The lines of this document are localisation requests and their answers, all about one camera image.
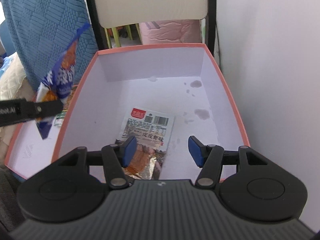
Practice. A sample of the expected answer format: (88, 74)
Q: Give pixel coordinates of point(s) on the black chair with cream backrest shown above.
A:
(105, 14)

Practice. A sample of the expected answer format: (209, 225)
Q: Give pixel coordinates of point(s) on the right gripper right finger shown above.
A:
(209, 158)

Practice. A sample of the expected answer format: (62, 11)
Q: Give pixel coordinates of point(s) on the pink shallow box lid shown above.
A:
(28, 153)

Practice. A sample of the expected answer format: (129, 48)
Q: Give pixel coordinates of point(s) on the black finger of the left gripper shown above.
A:
(20, 110)

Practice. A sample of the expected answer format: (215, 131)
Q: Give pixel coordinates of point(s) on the cream quilted blanket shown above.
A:
(14, 85)

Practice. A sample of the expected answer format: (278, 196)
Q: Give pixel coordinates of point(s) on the pink deep cardboard box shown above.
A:
(178, 79)

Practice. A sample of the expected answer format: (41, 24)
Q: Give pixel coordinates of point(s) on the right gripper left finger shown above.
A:
(116, 157)

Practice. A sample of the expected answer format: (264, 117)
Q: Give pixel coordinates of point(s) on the blue textured pillow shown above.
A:
(41, 30)

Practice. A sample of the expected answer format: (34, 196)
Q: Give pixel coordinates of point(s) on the silver orange snack packet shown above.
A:
(153, 131)

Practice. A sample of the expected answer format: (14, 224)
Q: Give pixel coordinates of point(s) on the blue white snack packet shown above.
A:
(56, 86)

